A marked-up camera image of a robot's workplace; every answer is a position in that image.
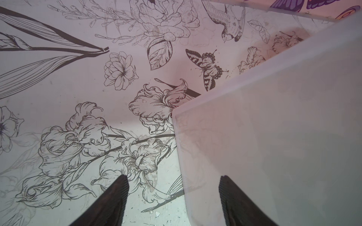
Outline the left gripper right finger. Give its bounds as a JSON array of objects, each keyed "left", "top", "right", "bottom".
[{"left": 219, "top": 175, "right": 277, "bottom": 226}]

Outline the clear acrylic menu holder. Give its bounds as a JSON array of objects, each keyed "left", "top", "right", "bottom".
[{"left": 173, "top": 12, "right": 362, "bottom": 226}]

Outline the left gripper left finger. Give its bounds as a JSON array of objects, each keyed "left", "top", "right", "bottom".
[{"left": 70, "top": 175, "right": 129, "bottom": 226}]

